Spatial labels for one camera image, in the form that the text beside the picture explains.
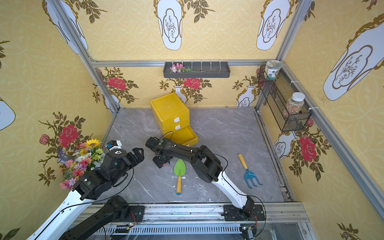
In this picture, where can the grey wall shelf tray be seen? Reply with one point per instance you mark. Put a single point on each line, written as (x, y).
(200, 69)

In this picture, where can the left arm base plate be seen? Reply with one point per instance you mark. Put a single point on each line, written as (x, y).
(132, 214)

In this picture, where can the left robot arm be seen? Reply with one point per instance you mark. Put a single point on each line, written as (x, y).
(87, 190)

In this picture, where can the yellow bottom drawer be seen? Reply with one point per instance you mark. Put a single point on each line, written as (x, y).
(185, 136)

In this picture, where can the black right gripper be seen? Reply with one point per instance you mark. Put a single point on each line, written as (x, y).
(159, 151)

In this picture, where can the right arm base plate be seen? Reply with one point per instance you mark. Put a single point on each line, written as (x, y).
(255, 212)

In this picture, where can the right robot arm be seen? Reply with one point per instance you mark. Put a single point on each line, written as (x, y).
(206, 165)

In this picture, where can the yellow plastic drawer cabinet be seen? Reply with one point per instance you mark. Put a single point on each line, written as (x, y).
(170, 113)

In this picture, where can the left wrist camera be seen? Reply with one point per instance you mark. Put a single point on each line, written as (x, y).
(113, 144)

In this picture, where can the patterned jar green lid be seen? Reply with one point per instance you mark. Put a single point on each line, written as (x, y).
(272, 69)

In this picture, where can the black wire wall basket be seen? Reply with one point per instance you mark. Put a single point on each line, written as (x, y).
(278, 93)

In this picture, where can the colourful artificial flower bouquet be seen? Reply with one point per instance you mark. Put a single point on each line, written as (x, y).
(76, 165)

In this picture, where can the blue hand rake yellow handle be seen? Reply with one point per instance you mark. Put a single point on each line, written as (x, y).
(249, 176)

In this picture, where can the aluminium front rail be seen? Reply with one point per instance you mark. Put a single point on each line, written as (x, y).
(193, 219)

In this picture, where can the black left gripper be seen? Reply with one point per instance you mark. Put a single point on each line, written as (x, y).
(132, 156)

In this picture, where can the small pink flowers on shelf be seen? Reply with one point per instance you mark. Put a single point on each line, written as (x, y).
(179, 68)

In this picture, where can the green trowel yellow handle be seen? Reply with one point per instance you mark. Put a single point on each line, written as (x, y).
(180, 170)

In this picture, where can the clear jar white lid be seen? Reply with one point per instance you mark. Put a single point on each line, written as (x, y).
(294, 104)

